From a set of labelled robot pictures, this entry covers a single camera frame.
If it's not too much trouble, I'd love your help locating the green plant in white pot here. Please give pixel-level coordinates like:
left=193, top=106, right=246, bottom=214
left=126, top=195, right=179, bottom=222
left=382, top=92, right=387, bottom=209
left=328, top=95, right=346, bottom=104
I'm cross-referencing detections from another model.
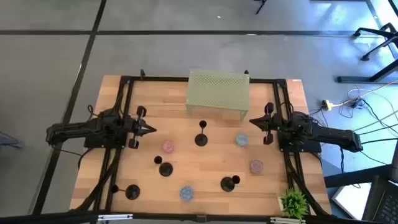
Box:
left=278, top=188, right=310, bottom=220

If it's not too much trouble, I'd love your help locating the black chair leg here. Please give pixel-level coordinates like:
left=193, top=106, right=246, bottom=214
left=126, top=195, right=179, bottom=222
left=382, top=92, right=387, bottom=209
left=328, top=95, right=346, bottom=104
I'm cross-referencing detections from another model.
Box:
left=253, top=0, right=268, bottom=15

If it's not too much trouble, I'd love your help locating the green perforated metal shelf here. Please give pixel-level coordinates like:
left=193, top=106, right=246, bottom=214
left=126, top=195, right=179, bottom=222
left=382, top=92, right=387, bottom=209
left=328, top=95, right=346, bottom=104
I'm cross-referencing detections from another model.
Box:
left=185, top=68, right=251, bottom=121

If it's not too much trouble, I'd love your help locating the black cable bundle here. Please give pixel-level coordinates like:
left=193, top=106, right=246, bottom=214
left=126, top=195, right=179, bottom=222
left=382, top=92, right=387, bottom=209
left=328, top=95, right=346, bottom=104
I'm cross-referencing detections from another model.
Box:
left=74, top=147, right=122, bottom=212
left=285, top=152, right=331, bottom=216

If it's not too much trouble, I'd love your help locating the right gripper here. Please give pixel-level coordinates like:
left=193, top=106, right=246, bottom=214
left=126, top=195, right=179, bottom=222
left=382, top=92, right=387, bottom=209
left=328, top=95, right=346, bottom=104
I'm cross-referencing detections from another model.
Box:
left=249, top=101, right=282, bottom=146

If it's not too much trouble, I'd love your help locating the silver metal bracket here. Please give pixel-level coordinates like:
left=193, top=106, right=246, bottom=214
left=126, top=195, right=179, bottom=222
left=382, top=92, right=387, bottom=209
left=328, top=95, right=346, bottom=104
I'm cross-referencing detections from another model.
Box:
left=98, top=213, right=134, bottom=222
left=269, top=217, right=306, bottom=224

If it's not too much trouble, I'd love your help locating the black floor cable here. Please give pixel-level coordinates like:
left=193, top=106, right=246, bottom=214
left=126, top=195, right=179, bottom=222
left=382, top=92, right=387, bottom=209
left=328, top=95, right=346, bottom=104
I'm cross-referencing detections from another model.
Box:
left=360, top=136, right=398, bottom=146

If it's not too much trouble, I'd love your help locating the black office chair base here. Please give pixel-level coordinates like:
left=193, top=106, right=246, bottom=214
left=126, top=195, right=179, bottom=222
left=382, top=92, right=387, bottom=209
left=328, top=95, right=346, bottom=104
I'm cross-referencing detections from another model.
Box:
left=353, top=22, right=398, bottom=62

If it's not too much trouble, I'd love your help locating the black desk foot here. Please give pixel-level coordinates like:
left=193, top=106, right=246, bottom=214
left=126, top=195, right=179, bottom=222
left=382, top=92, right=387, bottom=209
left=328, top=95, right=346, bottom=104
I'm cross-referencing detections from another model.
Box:
left=337, top=58, right=398, bottom=84

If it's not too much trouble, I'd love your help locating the white flat panel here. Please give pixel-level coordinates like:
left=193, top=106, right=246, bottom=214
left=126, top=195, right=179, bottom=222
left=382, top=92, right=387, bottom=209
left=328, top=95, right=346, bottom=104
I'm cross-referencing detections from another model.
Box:
left=331, top=183, right=373, bottom=220

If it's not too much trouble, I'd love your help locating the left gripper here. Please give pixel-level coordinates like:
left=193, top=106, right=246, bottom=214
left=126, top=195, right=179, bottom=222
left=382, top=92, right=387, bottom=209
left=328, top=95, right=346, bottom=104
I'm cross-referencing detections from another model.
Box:
left=126, top=105, right=157, bottom=149

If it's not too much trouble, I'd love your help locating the black aluminium table frame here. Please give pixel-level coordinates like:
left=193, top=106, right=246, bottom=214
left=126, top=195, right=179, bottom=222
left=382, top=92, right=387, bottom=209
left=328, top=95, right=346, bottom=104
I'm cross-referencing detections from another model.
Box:
left=74, top=68, right=332, bottom=218

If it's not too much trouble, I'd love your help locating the tan floor cable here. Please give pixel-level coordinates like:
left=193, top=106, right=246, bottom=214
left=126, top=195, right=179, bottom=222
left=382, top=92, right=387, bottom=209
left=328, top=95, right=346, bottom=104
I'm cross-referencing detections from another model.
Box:
left=353, top=110, right=398, bottom=132

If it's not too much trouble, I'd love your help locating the black metal candlestick holder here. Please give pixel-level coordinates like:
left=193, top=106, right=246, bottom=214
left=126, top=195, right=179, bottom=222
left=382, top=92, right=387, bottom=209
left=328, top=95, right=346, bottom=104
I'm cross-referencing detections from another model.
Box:
left=154, top=156, right=174, bottom=177
left=194, top=119, right=208, bottom=147
left=111, top=184, right=141, bottom=200
left=220, top=175, right=241, bottom=193

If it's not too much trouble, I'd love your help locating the black laptop stand bar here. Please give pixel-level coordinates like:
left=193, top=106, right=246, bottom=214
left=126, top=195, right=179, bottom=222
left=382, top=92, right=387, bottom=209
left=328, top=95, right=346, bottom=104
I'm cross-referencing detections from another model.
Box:
left=323, top=164, right=392, bottom=188

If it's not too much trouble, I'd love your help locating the black gantry beam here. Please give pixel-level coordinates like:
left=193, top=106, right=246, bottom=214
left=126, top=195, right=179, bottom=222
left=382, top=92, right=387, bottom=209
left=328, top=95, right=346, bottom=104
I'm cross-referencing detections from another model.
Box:
left=0, top=210, right=398, bottom=224

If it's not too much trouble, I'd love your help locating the black laptop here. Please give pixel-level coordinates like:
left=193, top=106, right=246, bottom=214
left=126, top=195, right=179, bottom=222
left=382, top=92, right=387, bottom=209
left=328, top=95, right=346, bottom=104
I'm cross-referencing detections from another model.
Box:
left=362, top=175, right=398, bottom=224

